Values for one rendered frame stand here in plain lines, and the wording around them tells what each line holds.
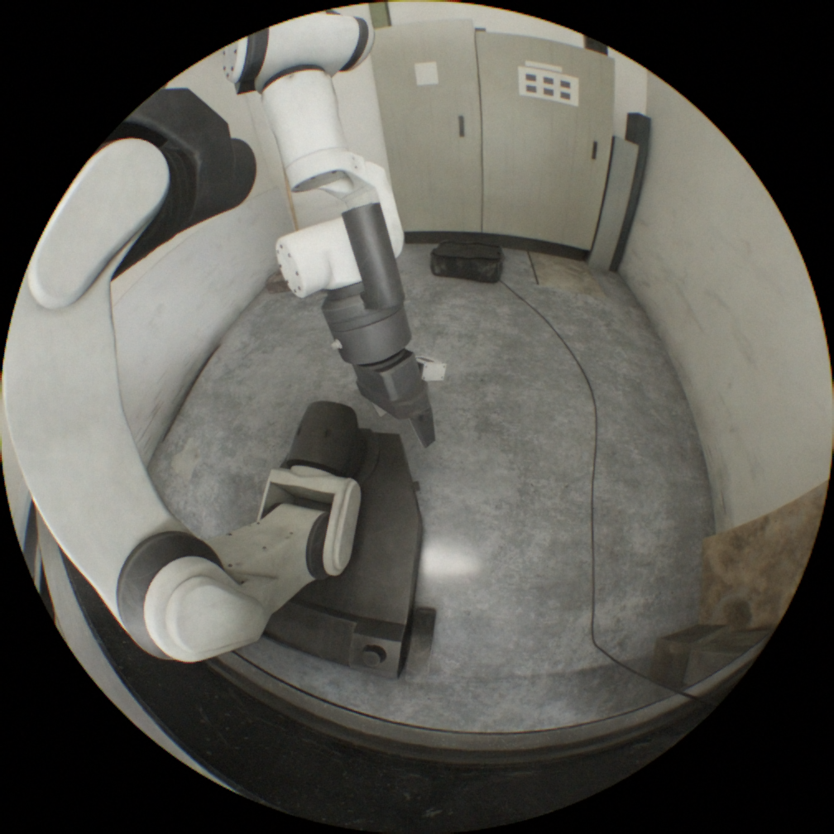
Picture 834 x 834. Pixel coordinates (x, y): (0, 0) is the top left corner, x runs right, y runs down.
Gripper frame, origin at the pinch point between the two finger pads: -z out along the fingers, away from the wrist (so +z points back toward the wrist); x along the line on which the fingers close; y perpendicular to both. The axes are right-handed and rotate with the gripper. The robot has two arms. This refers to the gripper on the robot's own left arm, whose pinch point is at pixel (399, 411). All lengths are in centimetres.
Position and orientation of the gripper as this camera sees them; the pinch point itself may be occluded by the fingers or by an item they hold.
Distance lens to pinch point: 38.0
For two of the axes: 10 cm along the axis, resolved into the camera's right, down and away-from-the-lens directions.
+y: 7.3, -5.7, 3.8
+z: -2.1, -7.2, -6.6
